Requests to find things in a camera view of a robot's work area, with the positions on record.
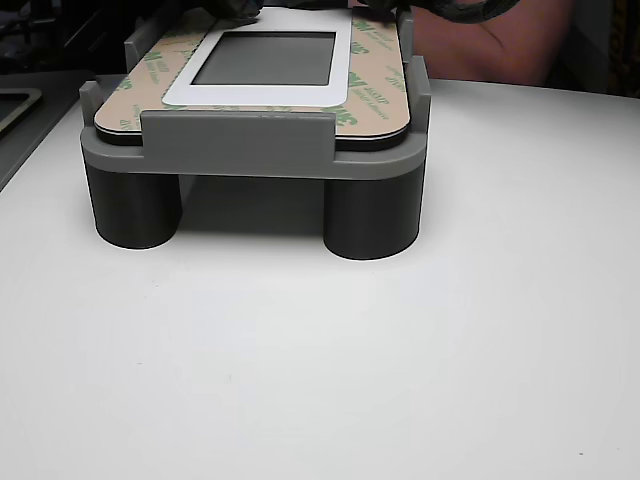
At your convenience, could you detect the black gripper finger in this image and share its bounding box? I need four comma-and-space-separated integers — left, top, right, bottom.
197, 0, 264, 21

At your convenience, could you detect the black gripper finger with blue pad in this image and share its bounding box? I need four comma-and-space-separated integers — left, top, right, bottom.
349, 0, 407, 12

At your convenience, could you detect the tan protective film green print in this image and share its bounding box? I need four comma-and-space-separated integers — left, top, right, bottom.
93, 4, 412, 144

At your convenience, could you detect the reddish brown wooden desk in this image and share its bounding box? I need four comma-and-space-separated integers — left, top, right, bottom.
409, 0, 566, 86

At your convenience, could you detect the grey printed fixture stand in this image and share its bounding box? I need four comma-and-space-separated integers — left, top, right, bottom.
78, 4, 433, 262

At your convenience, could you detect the grey plate with rimmed recess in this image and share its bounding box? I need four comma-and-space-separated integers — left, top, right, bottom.
0, 69, 101, 194

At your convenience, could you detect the black braided cable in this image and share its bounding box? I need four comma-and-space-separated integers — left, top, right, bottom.
427, 0, 521, 25

